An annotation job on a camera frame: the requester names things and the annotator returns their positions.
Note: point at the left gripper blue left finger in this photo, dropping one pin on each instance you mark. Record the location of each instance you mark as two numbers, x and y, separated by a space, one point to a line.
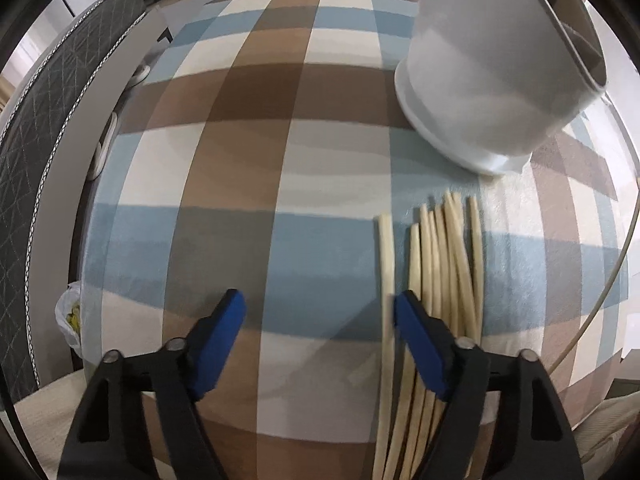
212 339

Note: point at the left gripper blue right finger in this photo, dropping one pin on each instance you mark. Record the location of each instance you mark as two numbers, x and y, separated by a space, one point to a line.
429 342

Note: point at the separate wooden chopstick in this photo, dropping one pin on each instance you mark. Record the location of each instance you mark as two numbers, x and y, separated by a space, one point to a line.
386 253

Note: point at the wooden chopstick rightmost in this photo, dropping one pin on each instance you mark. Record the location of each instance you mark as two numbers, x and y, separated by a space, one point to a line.
478 265

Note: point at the white plastic bag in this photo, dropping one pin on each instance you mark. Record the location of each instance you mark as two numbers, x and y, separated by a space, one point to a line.
67 316

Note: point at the plaid checkered rug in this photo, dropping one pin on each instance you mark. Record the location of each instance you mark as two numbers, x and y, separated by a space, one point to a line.
257 155

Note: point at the dark grey quilted mattress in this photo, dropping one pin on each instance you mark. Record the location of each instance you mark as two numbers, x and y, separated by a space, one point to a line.
30 133

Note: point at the white grey utensil holder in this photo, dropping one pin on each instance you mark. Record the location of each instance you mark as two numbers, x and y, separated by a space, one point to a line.
486 82

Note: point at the grey bed frame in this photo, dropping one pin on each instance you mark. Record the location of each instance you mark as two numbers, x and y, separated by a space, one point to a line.
59 193

